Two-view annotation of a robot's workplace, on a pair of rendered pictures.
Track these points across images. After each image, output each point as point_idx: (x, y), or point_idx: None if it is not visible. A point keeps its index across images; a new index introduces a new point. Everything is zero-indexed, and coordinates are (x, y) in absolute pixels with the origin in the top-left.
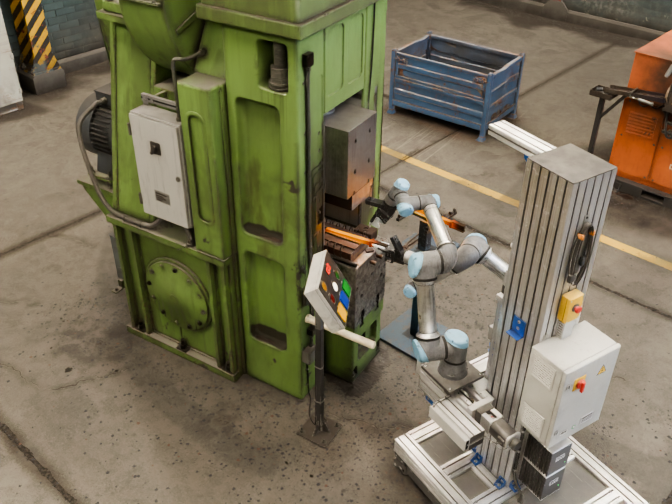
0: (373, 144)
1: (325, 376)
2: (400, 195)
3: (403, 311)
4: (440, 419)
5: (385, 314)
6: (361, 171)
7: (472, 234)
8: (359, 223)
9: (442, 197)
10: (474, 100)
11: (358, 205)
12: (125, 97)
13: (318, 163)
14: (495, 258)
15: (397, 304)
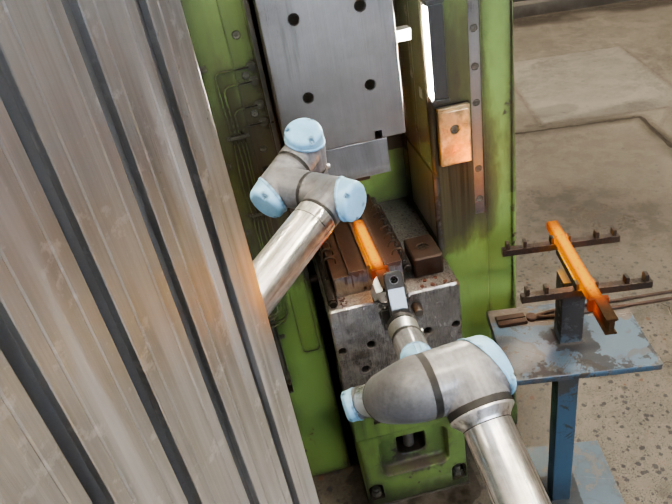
0: (384, 48)
1: (352, 469)
2: (275, 159)
3: (582, 439)
4: None
5: (545, 427)
6: (339, 105)
7: (475, 338)
8: (438, 235)
9: None
10: None
11: (434, 197)
12: None
13: (241, 65)
14: (492, 440)
15: (584, 422)
